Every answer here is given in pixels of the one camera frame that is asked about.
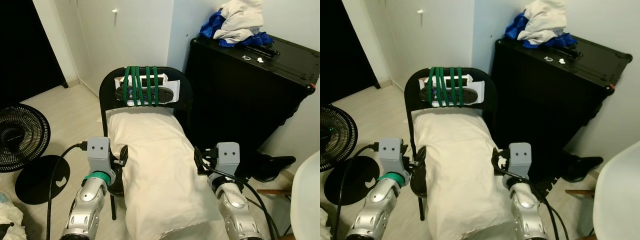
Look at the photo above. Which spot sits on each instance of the large black case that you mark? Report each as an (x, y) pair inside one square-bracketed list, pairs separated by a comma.
[(550, 95), (240, 95)]

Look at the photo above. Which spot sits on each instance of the wooden chair leg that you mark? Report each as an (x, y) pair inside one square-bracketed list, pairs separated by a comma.
[(580, 192), (286, 237), (589, 237), (275, 191)]

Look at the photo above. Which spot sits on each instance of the white crumpled clothes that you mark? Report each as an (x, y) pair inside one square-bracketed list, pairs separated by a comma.
[(240, 17), (545, 17)]

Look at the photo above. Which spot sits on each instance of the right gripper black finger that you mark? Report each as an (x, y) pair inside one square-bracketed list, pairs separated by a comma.
[(496, 156), (198, 155)]

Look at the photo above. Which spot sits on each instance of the black chair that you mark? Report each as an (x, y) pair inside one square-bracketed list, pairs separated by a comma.
[(412, 90), (107, 90)]

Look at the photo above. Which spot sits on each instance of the white plastic chair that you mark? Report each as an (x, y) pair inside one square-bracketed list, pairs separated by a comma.
[(620, 200), (307, 200)]

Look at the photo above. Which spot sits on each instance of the blue crumpled cloth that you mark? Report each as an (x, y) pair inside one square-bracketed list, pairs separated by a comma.
[(210, 27), (515, 27)]

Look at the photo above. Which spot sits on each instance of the round black fan base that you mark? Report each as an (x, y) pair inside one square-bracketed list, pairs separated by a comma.
[(40, 180), (350, 180)]

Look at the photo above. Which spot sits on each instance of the white box with black picture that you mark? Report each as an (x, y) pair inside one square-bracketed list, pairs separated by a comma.
[(479, 85), (175, 85)]

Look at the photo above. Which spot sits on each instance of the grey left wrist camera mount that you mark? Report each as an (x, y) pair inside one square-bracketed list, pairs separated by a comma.
[(97, 148), (390, 149)]

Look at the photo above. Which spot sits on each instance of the long black item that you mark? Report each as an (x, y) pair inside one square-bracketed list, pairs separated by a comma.
[(262, 51)]

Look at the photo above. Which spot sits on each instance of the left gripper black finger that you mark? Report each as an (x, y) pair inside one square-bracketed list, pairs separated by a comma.
[(123, 152), (420, 154)]

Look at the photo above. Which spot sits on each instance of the black plastic base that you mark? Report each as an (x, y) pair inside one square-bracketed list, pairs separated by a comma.
[(580, 167), (272, 167)]

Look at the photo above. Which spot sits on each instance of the black fan head grille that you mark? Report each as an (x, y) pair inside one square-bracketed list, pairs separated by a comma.
[(337, 137), (22, 137)]

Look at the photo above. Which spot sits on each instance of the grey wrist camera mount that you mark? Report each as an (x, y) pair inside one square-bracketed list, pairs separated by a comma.
[(229, 155), (390, 149), (97, 148), (520, 155)]

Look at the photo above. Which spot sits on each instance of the white crumpled plastic bag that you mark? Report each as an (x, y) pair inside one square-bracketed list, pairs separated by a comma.
[(10, 215), (325, 225)]

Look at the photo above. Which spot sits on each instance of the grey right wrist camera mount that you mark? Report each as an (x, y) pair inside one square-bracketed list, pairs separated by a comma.
[(520, 155), (229, 155)]

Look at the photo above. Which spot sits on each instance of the white pillow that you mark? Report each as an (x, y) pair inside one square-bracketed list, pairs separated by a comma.
[(160, 170), (460, 170)]

